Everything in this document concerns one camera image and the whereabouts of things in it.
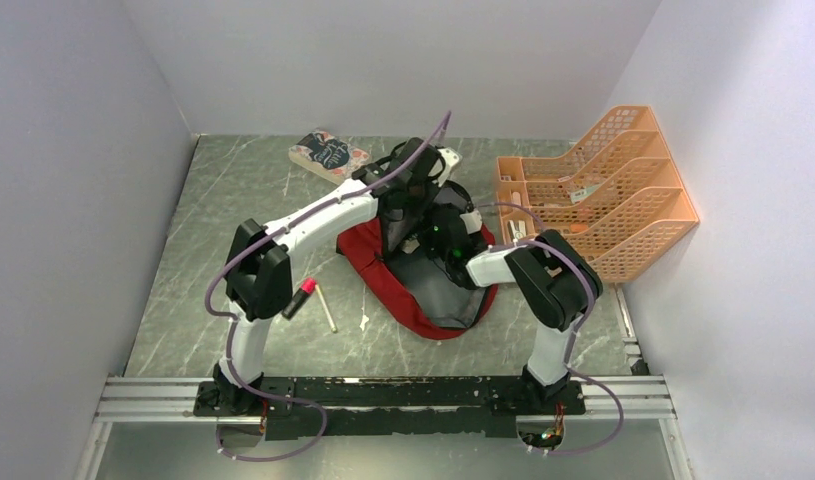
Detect red backpack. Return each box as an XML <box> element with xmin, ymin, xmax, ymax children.
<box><xmin>336</xmin><ymin>177</ymin><xmax>496</xmax><ymax>340</ymax></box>

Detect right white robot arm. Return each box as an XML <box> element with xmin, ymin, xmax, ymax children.
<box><xmin>418</xmin><ymin>204</ymin><xmax>604</xmax><ymax>414</ymax></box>

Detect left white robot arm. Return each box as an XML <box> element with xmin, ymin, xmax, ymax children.
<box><xmin>204</xmin><ymin>138</ymin><xmax>462</xmax><ymax>416</ymax></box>

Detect white stapler in organizer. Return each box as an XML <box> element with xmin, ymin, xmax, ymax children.
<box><xmin>507</xmin><ymin>220</ymin><xmax>528</xmax><ymax>241</ymax></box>

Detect floral cover book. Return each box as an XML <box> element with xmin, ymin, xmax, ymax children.
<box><xmin>288</xmin><ymin>130</ymin><xmax>372</xmax><ymax>185</ymax></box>

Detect white pencil stick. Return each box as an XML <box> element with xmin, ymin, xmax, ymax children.
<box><xmin>315</xmin><ymin>284</ymin><xmax>338</xmax><ymax>333</ymax></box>

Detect pink black highlighter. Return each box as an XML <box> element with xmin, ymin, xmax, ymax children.
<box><xmin>281</xmin><ymin>278</ymin><xmax>317</xmax><ymax>320</ymax></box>

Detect orange plastic file organizer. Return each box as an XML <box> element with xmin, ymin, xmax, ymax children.
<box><xmin>495</xmin><ymin>105</ymin><xmax>699</xmax><ymax>284</ymax></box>

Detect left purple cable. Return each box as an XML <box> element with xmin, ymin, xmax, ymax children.
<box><xmin>203</xmin><ymin>110</ymin><xmax>453</xmax><ymax>463</ymax></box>

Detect black mounting rail base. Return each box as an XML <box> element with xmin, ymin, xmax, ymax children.
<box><xmin>192</xmin><ymin>376</ymin><xmax>586</xmax><ymax>440</ymax></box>

